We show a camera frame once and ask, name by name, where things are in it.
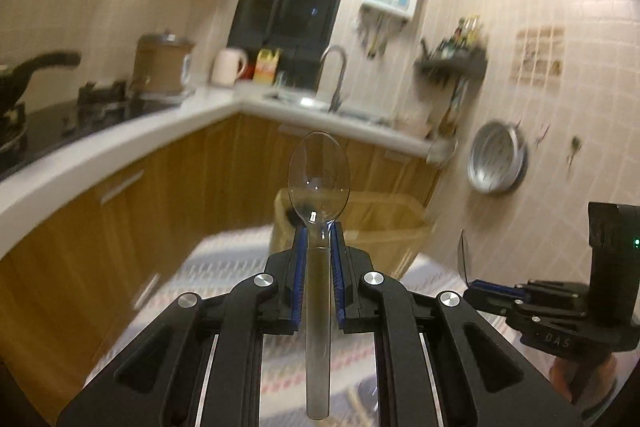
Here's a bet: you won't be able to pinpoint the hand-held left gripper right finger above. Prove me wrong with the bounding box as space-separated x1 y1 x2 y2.
330 227 586 427

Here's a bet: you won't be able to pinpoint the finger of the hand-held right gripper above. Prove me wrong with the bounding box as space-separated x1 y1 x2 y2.
462 289 589 324
472 279 591 304

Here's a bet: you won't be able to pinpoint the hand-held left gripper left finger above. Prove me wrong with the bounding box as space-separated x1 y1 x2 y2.
57 227 308 427

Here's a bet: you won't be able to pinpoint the clear plastic spoon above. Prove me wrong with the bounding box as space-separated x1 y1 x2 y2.
288 132 352 421

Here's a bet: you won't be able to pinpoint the beige plastic utensil basket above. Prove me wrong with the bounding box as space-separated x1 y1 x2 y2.
272 189 431 280

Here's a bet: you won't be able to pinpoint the person's right hand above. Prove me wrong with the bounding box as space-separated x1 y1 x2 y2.
549 353 622 409

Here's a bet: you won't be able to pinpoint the round metal steamer tray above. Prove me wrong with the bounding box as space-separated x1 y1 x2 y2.
467 119 529 196

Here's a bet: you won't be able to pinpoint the hanging metal skimmer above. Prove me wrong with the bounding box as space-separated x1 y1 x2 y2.
426 138 459 166

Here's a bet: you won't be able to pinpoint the wooden base cabinets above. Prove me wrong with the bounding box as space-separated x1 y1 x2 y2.
0 112 447 427

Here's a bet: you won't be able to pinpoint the steel kitchen sink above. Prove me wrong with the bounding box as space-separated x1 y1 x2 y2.
265 89 392 126

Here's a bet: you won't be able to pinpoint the hanging wooden spatula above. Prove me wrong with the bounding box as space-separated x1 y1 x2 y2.
440 82 470 140

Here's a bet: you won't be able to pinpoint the metal kitchen faucet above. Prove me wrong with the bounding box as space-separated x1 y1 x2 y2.
318 46 349 114

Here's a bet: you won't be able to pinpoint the yellow dish soap bottle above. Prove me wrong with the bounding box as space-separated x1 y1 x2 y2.
253 48 282 84

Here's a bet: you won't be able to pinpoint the white kitchen countertop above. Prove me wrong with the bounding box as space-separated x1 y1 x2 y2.
0 84 437 260

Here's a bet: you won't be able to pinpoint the cream electric kettle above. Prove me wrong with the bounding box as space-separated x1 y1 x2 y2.
210 48 249 86

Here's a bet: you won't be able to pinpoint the water heater pipes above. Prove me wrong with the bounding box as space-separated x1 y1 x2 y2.
357 6 408 58

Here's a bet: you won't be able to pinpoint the row of condiment bottles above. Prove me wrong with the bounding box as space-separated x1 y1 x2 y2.
439 14 485 58

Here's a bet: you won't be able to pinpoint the brown rice cooker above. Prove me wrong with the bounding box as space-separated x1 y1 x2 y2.
131 33 197 94

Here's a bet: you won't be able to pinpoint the black gas stove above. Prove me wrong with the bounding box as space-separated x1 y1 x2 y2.
0 79 187 180

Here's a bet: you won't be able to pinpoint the dark wall spice rack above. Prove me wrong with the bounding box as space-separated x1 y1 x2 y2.
414 47 488 84

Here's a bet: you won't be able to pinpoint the black wok with handle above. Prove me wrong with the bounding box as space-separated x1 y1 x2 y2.
0 51 82 154

